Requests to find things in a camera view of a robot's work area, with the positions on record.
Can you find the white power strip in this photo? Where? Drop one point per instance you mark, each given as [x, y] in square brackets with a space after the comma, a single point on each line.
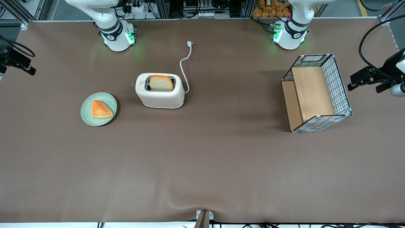
[136, 8]

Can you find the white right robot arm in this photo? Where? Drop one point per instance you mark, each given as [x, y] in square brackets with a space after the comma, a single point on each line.
[114, 31]

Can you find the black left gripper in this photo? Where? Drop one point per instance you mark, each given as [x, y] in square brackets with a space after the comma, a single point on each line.
[388, 70]

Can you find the triangular golden puff pastry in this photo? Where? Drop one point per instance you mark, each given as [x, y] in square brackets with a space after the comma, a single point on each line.
[101, 110]

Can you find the pale green round plate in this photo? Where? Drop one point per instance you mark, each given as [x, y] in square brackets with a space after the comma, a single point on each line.
[87, 112]

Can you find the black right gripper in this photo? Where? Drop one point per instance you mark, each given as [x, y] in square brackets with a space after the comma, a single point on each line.
[7, 56]

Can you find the white bread slice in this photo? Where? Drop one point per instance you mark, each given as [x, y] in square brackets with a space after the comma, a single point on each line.
[160, 84]

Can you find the pile of golden bread rolls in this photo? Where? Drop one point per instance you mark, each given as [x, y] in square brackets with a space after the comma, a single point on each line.
[269, 8]

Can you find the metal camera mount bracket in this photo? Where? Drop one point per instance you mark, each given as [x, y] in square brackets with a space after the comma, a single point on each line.
[204, 218]

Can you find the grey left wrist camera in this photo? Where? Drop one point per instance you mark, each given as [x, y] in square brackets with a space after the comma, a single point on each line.
[398, 90]

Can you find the aluminium frame profile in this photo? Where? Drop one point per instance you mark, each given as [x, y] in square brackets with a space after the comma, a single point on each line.
[19, 12]
[390, 9]

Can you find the white two-slot toaster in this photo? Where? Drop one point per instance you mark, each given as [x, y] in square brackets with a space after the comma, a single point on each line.
[161, 98]

